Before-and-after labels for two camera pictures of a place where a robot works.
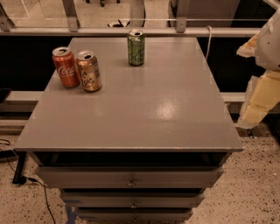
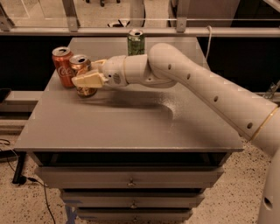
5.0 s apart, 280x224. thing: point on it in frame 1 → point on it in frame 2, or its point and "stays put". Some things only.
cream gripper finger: (248, 49) → (98, 65)
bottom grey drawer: (133, 214) stays put
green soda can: (136, 47) stays put
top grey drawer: (128, 177) stays put
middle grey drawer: (132, 199) stays put
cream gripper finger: (262, 92) → (91, 80)
